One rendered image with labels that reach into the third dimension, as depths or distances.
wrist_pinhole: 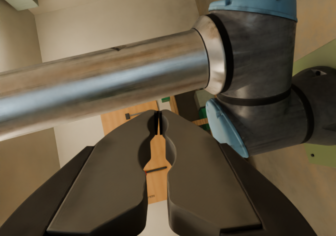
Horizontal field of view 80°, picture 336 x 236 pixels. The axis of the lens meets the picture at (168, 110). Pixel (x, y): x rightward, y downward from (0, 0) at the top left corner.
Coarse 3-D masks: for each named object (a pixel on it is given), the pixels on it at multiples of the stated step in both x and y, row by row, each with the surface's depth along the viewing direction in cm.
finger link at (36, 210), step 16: (80, 160) 8; (64, 176) 8; (48, 192) 7; (64, 192) 7; (16, 208) 6; (32, 208) 6; (48, 208) 6; (16, 224) 6; (32, 224) 6; (48, 224) 6
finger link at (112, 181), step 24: (144, 120) 11; (96, 144) 9; (120, 144) 9; (144, 144) 10; (96, 168) 8; (120, 168) 8; (72, 192) 7; (96, 192) 7; (120, 192) 7; (144, 192) 7; (72, 216) 6; (96, 216) 6; (120, 216) 6; (144, 216) 7
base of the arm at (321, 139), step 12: (300, 72) 48; (312, 72) 46; (324, 72) 43; (300, 84) 44; (312, 84) 43; (324, 84) 42; (300, 96) 42; (312, 96) 42; (324, 96) 41; (312, 108) 41; (324, 108) 41; (312, 120) 41; (324, 120) 41; (312, 132) 42; (324, 132) 42; (324, 144) 46
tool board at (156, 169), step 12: (132, 108) 318; (144, 108) 319; (156, 108) 319; (108, 120) 316; (120, 120) 316; (108, 132) 313; (156, 144) 312; (156, 156) 309; (144, 168) 307; (156, 168) 307; (168, 168) 307; (156, 180) 305; (156, 192) 302
